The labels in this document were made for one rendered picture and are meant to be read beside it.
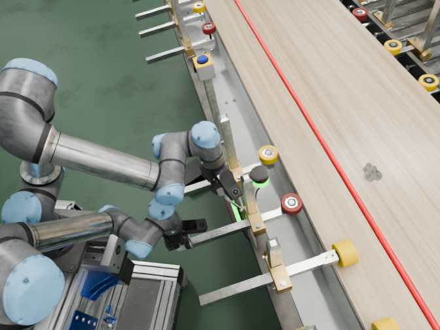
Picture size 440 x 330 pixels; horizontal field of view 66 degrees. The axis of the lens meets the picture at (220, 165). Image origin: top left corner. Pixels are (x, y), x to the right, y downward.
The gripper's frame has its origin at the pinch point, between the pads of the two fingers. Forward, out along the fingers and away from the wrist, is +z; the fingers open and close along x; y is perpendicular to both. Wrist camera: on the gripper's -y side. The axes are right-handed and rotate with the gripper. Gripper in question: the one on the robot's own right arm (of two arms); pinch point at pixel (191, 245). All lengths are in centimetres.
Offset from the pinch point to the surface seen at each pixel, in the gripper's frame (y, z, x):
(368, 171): -73, -9, -2
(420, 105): -110, -8, -24
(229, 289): -10.2, -13.4, 24.7
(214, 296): -5.1, -13.4, 25.1
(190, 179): -1, 71, -78
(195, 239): -2.5, -3.4, 0.1
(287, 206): -39.6, -8.1, 1.2
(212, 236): -9.2, -3.4, 0.8
